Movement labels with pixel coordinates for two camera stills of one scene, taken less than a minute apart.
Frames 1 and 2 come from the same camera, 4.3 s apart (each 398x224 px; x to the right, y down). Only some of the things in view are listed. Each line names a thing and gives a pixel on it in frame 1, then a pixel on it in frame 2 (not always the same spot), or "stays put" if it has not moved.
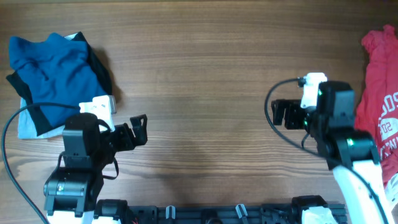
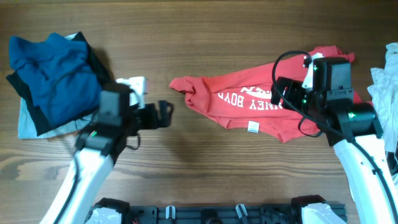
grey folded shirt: x=27 y=127 stays put
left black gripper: x=139 y=132 → x=152 y=122
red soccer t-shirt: x=377 y=111 → x=244 y=97
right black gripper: x=292 y=106 → x=293 y=88
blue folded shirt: x=57 y=71 stays put
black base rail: x=222 y=214 stays put
